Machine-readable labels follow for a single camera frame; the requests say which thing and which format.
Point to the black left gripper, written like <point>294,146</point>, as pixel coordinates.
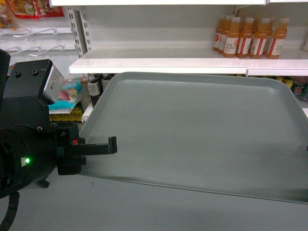
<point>71,149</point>

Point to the grey rectangular serving tray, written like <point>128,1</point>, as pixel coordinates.
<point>244,136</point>

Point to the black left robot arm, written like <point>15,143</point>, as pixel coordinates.
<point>31,146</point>

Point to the white middle shelf board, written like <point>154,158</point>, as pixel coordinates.
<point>188,61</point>

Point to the orange juice bottle front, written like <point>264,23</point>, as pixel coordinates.
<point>232,38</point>

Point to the white peg hook rack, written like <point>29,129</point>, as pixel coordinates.
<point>23,41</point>

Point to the white slotted shelf upright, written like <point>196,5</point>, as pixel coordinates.
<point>80,29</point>

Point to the red snack bag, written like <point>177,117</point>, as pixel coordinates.
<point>34,9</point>

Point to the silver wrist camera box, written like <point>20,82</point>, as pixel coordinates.
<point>53,86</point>

